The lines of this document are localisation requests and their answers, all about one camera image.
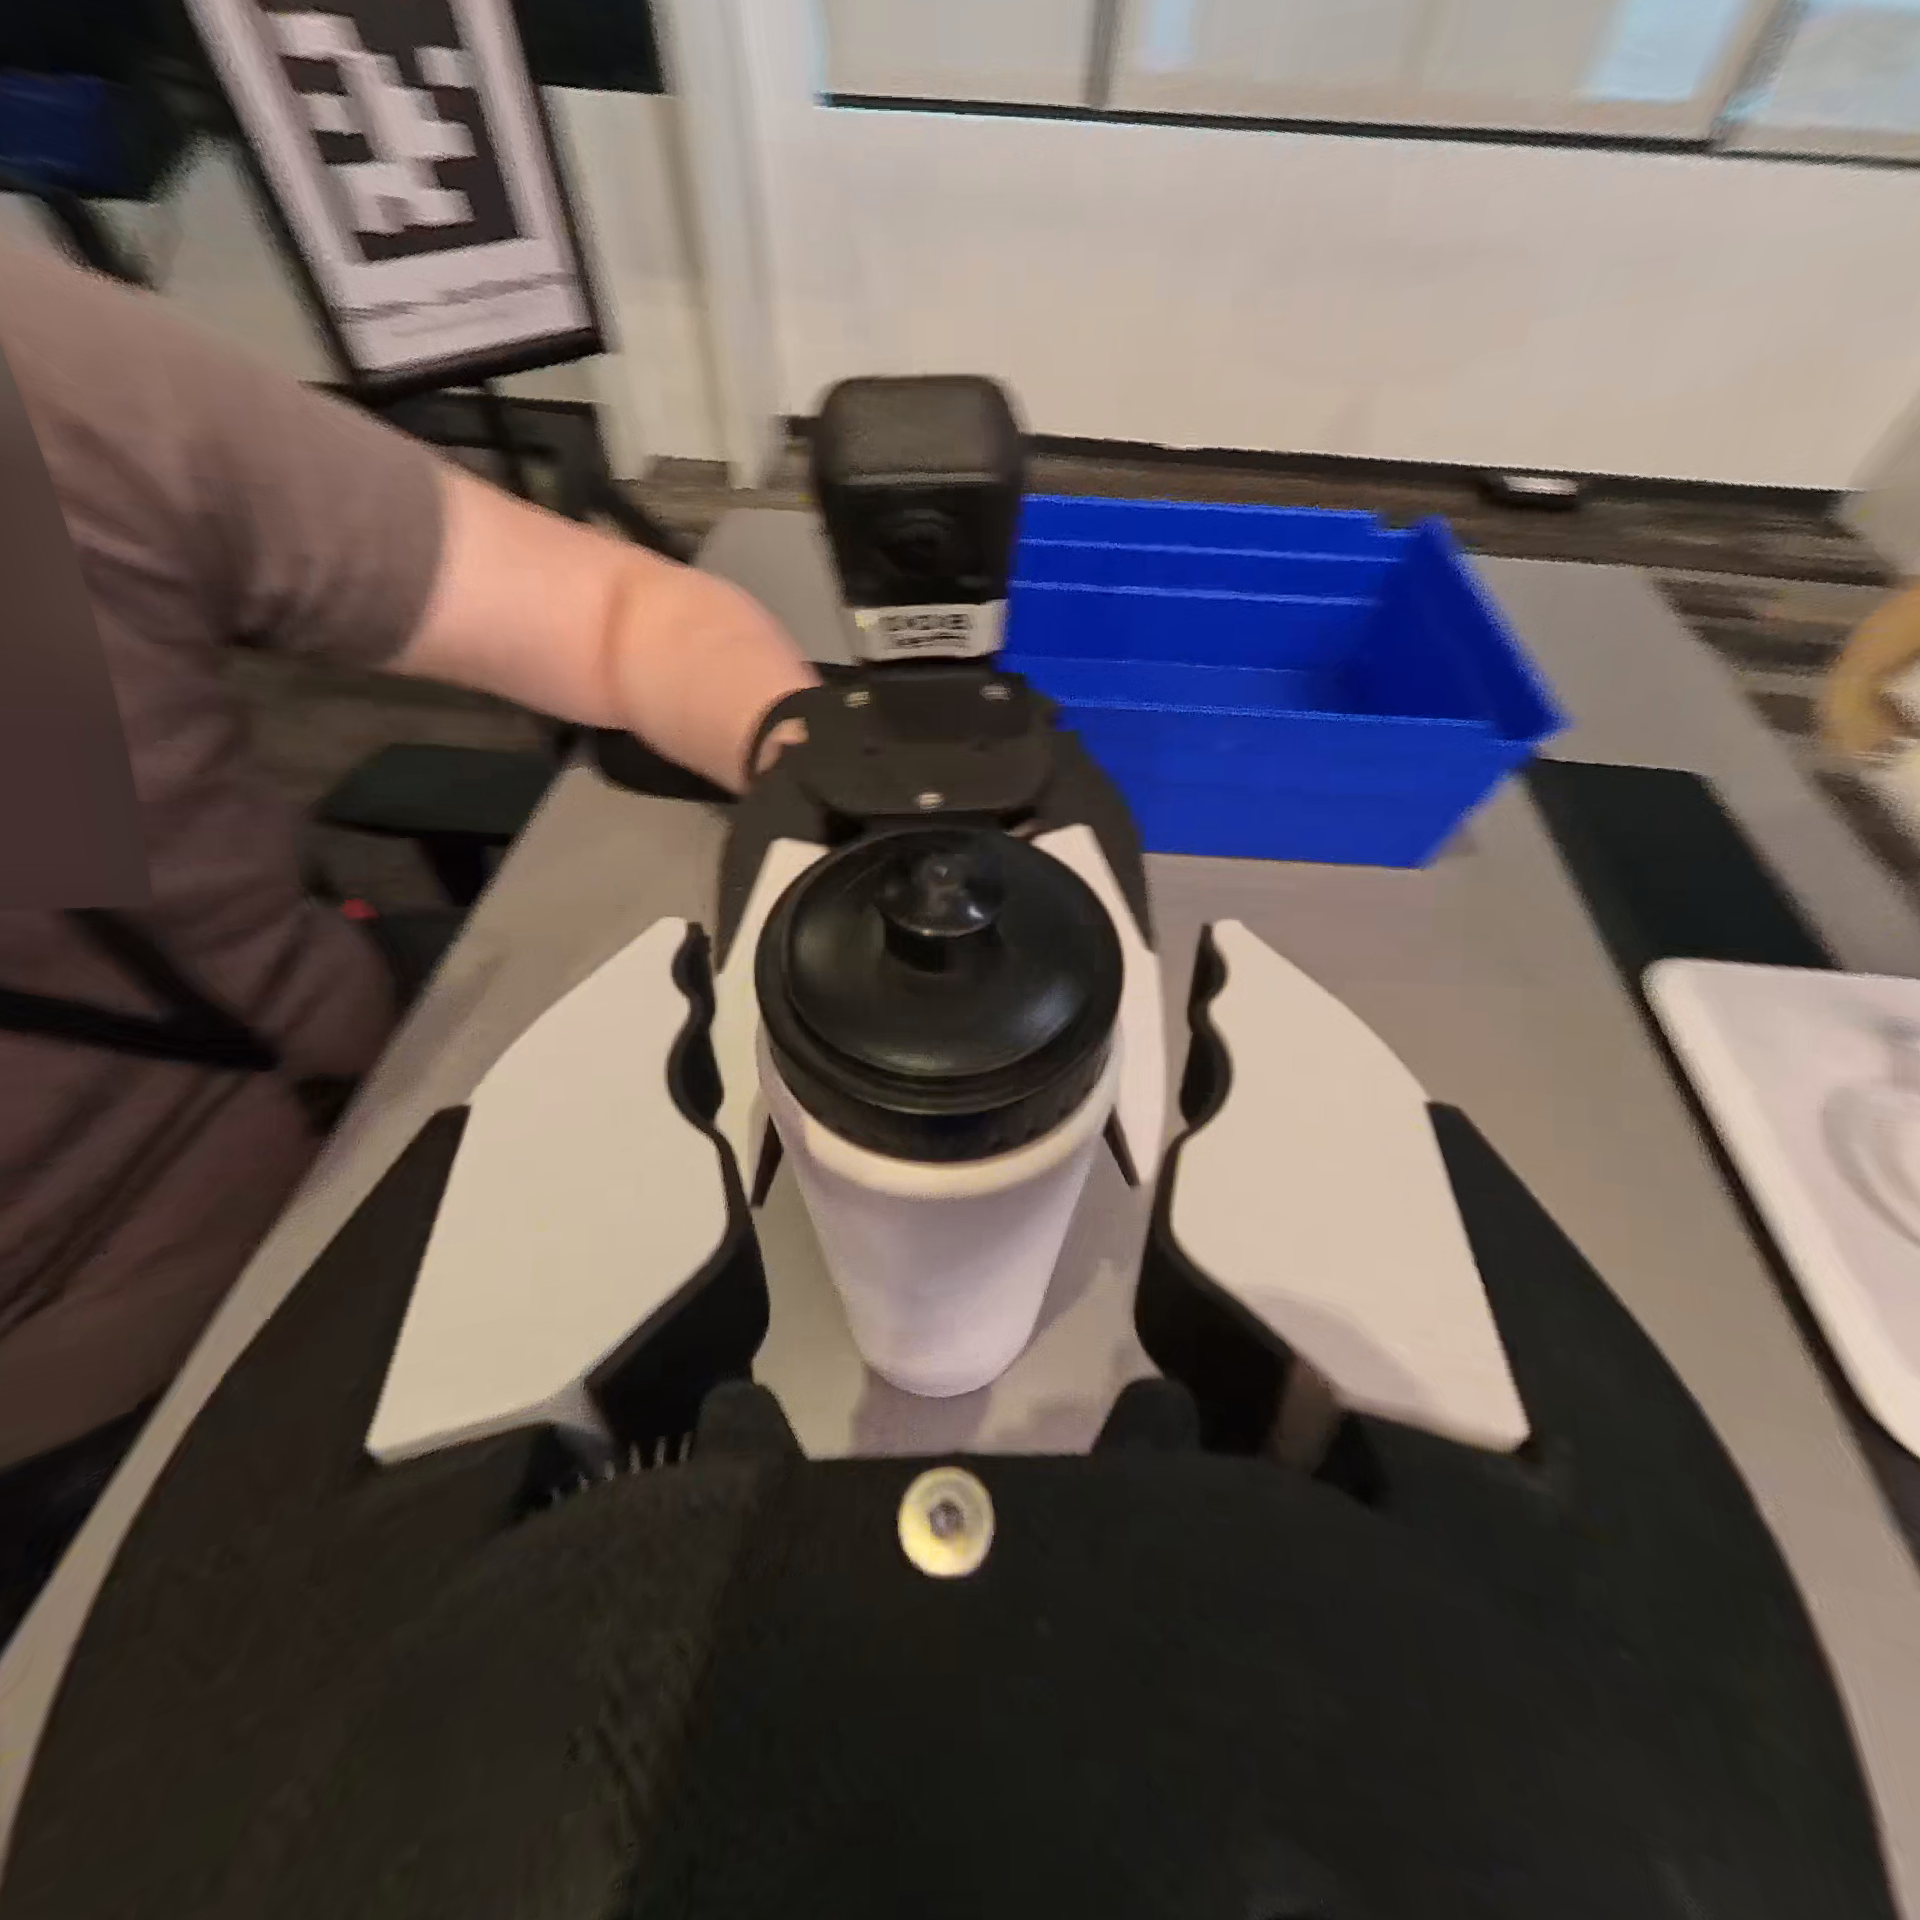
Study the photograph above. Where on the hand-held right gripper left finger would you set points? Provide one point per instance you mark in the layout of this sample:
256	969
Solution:
570	1201

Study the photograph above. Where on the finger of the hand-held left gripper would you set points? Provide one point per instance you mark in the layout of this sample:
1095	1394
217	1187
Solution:
739	1020
1141	1037

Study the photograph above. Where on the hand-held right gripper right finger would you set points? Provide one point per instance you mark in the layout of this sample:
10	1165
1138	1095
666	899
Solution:
1335	1214

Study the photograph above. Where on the black bottle lid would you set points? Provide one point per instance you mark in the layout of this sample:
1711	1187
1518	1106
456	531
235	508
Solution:
931	1020

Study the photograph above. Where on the blue plastic storage bin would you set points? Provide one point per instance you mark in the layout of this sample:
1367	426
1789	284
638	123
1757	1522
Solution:
1277	780

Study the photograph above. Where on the white plastic bottle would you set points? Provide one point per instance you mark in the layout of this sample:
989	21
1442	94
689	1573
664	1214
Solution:
931	1277

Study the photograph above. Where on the instruction sheet on stand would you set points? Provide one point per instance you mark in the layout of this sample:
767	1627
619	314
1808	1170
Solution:
1757	1079

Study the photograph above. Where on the black sign easel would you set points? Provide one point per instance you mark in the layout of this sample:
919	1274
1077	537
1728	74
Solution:
578	465

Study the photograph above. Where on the black rectangular table pad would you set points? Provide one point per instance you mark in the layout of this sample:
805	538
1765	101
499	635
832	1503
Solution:
1664	855

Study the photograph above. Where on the small black floor device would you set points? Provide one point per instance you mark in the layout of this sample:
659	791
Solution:
1529	490

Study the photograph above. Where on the person's grey shirt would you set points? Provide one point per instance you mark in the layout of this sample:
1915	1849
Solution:
270	481

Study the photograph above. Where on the black framed marker sign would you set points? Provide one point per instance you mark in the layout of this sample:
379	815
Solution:
406	149

